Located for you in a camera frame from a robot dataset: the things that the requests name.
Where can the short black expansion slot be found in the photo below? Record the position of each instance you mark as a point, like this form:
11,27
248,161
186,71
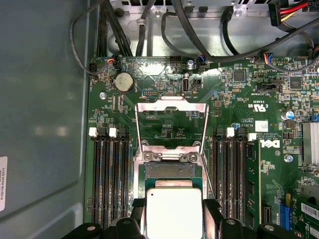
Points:
266,214

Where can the white case label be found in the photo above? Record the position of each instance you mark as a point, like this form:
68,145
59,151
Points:
3,184

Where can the metal socket cover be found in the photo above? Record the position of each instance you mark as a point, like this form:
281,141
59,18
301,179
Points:
149,106

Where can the green motherboard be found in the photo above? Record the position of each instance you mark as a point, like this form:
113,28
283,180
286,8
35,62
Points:
224,99

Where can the silver CPU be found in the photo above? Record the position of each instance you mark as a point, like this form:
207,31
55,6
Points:
174,211

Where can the black drive power connector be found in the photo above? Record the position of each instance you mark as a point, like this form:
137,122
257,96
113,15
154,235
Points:
274,13

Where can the silver board screw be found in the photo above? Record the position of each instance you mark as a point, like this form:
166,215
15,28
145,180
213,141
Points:
288,158
102,95

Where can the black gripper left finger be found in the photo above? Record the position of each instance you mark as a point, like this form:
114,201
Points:
124,229

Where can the CPU socket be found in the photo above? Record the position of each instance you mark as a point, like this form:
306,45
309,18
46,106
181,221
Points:
169,170

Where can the round coin battery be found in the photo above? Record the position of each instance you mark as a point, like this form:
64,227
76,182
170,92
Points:
124,82

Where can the silver finned heatsink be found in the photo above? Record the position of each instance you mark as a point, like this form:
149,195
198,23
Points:
311,147

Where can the white board sticker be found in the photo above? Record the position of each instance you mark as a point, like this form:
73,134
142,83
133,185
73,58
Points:
262,126

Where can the silver USB port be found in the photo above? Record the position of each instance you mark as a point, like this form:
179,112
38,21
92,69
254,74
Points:
186,83

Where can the black RAM slot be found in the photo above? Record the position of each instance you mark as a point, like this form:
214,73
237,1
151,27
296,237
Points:
97,174
218,174
116,174
229,174
239,174
106,174
126,174

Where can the blue expansion slot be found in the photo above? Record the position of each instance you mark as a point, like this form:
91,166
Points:
285,216

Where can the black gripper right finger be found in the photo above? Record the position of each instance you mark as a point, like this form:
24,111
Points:
231,229

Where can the blue top capacitor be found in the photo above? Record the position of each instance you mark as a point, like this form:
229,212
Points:
289,115
234,125

